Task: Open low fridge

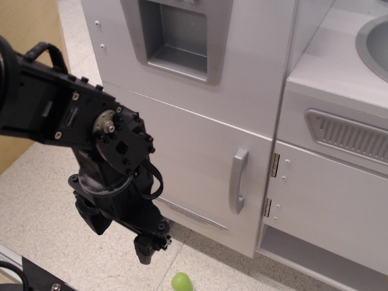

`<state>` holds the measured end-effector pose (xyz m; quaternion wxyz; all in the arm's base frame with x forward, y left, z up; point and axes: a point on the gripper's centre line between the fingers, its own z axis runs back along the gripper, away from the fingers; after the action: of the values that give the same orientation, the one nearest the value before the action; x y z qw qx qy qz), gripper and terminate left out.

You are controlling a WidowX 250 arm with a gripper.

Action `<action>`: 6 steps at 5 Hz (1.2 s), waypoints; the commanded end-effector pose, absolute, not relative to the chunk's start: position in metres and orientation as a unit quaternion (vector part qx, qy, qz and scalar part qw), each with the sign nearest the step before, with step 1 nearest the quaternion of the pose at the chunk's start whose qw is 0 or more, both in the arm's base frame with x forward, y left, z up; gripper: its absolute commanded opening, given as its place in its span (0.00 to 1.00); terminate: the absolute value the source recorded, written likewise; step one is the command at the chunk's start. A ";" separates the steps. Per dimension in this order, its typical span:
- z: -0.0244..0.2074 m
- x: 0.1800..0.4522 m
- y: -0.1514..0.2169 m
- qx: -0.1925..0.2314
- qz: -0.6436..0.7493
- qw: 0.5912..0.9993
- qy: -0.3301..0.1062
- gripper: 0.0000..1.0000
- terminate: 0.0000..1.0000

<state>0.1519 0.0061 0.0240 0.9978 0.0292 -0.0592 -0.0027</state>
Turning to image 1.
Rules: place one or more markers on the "lower brass hinge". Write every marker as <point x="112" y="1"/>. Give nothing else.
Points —
<point x="267" y="207"/>

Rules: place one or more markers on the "white toy kitchen counter unit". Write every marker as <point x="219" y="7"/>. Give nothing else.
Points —
<point x="328" y="216"/>

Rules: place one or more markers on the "grey vent panel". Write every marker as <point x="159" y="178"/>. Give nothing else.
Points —
<point x="347" y="135"/>

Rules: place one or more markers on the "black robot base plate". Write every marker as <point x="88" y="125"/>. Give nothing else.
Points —
<point x="40" y="279"/>

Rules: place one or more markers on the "upper brass hinge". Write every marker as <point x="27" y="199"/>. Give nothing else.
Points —
<point x="275" y="163"/>

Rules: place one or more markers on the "plywood panel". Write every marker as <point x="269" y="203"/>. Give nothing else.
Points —
<point x="23" y="25"/>

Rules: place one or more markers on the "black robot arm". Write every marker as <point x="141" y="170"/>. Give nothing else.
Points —
<point x="42" y="101"/>

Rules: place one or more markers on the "grey toy sink basin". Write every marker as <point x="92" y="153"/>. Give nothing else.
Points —
<point x="371" y="45"/>

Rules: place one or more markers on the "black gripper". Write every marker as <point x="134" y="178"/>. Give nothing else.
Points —
<point x="129" y="202"/>

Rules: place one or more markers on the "white fridge door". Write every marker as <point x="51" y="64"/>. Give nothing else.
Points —
<point x="194" y="155"/>

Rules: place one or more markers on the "grey ice dispenser recess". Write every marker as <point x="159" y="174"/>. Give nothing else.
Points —
<point x="187" y="38"/>

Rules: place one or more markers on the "brass hinge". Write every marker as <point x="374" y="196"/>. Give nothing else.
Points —
<point x="267" y="207"/>
<point x="275" y="163"/>

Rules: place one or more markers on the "aluminium extrusion rail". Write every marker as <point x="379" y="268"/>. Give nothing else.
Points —
<point x="9" y="256"/>

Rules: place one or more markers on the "green toy ball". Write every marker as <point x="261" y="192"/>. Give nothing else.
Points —
<point x="181" y="282"/>

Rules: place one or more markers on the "silver fridge door handle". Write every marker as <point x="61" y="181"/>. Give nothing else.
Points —
<point x="239" y="162"/>

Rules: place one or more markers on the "white toy fridge cabinet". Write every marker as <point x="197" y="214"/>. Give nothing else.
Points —
<point x="249" y="92"/>

